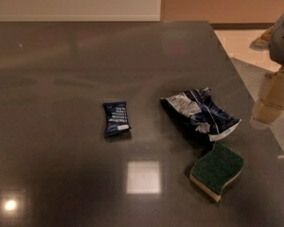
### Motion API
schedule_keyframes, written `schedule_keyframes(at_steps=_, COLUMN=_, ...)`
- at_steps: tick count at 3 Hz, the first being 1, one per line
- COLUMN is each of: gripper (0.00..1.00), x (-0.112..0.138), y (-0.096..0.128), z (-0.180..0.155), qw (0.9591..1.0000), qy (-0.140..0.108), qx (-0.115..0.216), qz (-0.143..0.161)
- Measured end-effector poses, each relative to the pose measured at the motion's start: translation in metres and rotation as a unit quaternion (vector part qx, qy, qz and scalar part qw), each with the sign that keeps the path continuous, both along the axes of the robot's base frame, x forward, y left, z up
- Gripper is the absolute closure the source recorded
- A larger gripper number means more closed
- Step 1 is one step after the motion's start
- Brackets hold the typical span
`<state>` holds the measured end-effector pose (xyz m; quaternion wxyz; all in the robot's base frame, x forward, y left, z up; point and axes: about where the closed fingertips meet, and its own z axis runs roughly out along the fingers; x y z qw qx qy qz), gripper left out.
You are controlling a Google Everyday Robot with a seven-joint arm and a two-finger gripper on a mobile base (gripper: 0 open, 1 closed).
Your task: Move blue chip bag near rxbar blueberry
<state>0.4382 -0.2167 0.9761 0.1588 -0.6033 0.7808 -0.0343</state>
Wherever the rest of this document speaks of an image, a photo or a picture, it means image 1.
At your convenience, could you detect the blue chip bag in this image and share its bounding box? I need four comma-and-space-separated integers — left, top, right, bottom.
160, 87, 241, 142

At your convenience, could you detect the blue rxbar blueberry bar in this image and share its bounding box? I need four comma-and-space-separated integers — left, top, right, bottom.
103, 101, 131, 137

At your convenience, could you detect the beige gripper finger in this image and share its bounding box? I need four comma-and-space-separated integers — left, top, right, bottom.
252, 71, 284, 124

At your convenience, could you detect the green yellow sponge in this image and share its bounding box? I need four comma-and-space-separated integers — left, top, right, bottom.
189, 142, 244, 202

